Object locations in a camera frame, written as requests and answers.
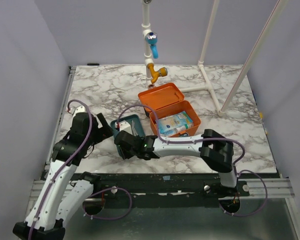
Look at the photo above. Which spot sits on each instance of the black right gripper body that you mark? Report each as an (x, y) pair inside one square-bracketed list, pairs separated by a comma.
[(126, 139)]

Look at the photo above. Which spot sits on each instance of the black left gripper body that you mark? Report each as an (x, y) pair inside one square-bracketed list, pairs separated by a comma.
[(99, 135)]

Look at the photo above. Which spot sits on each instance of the teal divided tray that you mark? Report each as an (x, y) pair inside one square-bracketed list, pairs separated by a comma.
[(139, 128)]

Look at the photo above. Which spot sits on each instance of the blue cotton swab bag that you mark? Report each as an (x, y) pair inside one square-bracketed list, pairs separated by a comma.
[(167, 125)]

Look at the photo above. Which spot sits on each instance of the orange medicine kit box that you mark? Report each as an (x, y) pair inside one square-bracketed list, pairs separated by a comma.
[(168, 100)]

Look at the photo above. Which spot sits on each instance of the white bottle green label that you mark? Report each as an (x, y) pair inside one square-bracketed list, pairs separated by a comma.
[(184, 127)]

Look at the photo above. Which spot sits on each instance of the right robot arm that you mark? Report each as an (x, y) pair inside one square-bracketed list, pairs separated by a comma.
[(214, 149)]

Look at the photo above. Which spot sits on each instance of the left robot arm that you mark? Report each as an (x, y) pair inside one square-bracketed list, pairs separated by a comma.
[(52, 211)]

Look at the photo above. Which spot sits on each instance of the yellow faucet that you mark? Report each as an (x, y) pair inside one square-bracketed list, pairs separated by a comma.
[(162, 72)]

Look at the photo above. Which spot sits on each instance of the blue faucet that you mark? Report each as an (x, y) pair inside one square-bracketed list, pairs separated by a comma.
[(152, 38)]

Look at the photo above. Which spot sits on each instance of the black-handled bandage scissors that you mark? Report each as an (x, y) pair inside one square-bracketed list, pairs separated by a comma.
[(133, 128)]

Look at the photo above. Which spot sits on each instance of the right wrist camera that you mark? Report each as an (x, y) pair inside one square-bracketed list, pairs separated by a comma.
[(124, 126)]

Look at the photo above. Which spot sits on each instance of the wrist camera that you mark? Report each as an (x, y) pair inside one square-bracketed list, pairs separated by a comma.
[(75, 110), (124, 126)]

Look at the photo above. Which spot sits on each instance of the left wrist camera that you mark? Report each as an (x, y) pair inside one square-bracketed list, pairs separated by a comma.
[(75, 110)]

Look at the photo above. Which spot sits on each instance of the white PVC pipe frame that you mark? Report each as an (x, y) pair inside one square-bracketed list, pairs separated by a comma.
[(187, 34)]

